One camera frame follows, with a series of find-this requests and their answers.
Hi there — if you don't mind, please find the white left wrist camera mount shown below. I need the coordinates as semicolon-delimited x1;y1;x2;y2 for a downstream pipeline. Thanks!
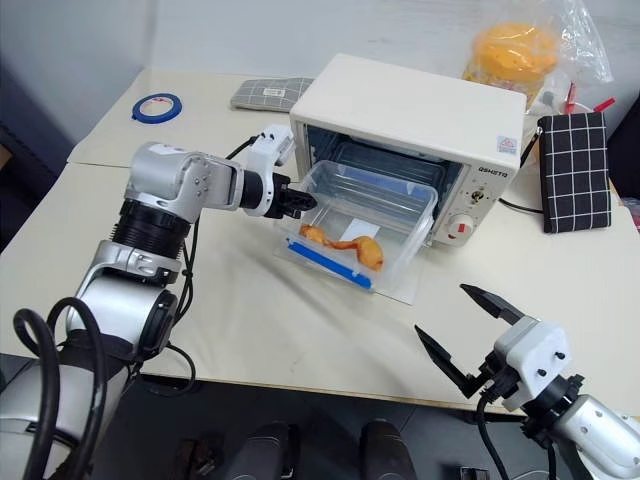
241;123;297;218

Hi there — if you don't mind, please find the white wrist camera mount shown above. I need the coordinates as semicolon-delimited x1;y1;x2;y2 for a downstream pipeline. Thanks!
241;123;297;218
492;316;574;413

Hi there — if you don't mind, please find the dark rounded shape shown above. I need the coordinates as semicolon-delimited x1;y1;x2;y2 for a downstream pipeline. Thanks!
232;420;302;480
359;418;420;480

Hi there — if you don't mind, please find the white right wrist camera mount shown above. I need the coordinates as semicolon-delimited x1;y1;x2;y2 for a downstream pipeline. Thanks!
492;316;574;413

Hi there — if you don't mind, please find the grey checkered fabric pouch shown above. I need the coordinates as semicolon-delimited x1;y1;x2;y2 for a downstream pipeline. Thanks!
229;76;316;113

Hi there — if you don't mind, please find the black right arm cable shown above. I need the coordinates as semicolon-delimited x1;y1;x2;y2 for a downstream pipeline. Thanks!
474;387;564;480

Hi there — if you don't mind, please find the white red oven timer knob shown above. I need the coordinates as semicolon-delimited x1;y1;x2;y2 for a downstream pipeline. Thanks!
446;213;475;245

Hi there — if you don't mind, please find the white toaster oven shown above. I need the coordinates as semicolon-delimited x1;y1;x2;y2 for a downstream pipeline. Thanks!
288;52;529;249

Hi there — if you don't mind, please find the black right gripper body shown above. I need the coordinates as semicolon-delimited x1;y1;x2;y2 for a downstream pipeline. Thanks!
478;349;522;402

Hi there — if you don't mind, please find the clear plastic food container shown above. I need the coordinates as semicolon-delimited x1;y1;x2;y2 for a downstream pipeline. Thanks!
273;159;441;295

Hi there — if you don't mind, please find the glass toaster oven door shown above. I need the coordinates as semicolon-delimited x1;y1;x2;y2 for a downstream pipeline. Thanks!
272;227;427;307

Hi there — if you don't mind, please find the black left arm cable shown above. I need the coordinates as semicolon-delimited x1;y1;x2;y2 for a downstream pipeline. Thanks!
13;132;262;480

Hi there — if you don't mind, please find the clear plastic bag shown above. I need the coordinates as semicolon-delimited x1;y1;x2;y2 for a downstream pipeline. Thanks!
458;0;615;119

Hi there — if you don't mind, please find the silver robot torso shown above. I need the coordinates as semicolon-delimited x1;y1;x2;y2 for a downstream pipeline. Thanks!
0;351;49;480

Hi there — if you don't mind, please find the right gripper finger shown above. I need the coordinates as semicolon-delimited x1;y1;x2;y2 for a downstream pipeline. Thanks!
413;324;485;400
459;283;525;330

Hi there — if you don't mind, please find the blue tape roll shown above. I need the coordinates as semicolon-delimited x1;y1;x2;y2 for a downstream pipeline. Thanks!
130;91;185;123

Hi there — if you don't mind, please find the orange fried food piece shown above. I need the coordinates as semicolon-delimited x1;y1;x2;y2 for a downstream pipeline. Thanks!
299;224;387;272

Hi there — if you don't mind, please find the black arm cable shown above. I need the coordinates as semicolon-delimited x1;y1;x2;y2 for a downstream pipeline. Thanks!
474;387;564;480
13;132;262;480

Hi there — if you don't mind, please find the black oven power cable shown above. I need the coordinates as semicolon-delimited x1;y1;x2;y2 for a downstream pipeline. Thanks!
498;195;547;217

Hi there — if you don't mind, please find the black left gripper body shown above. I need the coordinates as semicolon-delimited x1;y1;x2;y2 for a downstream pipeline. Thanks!
271;173;304;221

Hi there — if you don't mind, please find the black white-grid fabric pouch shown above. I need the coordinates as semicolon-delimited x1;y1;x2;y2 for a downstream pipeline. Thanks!
535;111;614;235

